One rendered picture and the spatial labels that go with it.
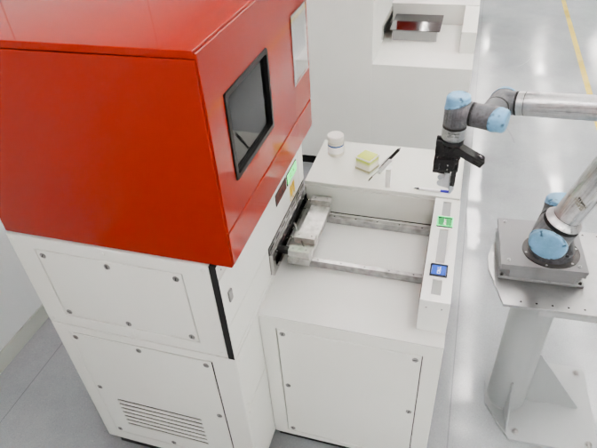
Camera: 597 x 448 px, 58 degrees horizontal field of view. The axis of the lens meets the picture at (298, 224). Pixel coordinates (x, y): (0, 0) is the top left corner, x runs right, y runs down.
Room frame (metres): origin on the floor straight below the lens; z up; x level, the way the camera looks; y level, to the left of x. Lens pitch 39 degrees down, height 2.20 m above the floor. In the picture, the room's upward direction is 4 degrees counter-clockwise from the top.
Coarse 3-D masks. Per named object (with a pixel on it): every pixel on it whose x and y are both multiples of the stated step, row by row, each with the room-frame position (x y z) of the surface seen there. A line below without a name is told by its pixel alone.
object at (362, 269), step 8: (312, 264) 1.47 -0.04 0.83; (320, 264) 1.46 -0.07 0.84; (328, 264) 1.45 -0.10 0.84; (336, 264) 1.44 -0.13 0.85; (344, 264) 1.44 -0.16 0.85; (352, 264) 1.43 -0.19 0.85; (352, 272) 1.42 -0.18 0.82; (360, 272) 1.41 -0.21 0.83; (368, 272) 1.40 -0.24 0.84; (376, 272) 1.39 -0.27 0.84; (384, 272) 1.38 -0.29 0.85; (392, 272) 1.38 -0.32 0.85; (400, 272) 1.37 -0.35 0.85; (408, 272) 1.37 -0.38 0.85; (400, 280) 1.36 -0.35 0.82; (408, 280) 1.35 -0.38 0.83; (416, 280) 1.34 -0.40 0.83
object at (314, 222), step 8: (312, 208) 1.75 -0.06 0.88; (320, 208) 1.75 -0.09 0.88; (328, 208) 1.74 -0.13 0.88; (312, 216) 1.70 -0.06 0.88; (320, 216) 1.69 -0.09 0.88; (328, 216) 1.72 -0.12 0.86; (304, 224) 1.65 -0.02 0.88; (312, 224) 1.65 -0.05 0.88; (320, 224) 1.64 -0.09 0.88; (312, 232) 1.60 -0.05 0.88; (320, 232) 1.60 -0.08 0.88; (312, 248) 1.50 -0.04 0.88; (288, 256) 1.47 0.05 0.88; (312, 256) 1.48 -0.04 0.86; (304, 264) 1.44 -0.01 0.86
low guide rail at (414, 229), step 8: (336, 216) 1.73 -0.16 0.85; (344, 216) 1.72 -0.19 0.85; (344, 224) 1.70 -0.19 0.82; (352, 224) 1.69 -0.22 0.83; (360, 224) 1.68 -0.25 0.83; (368, 224) 1.67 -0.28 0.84; (376, 224) 1.66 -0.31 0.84; (384, 224) 1.65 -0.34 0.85; (392, 224) 1.65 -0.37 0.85; (400, 224) 1.64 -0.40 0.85; (408, 232) 1.62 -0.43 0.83; (416, 232) 1.61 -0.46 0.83; (424, 232) 1.60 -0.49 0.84
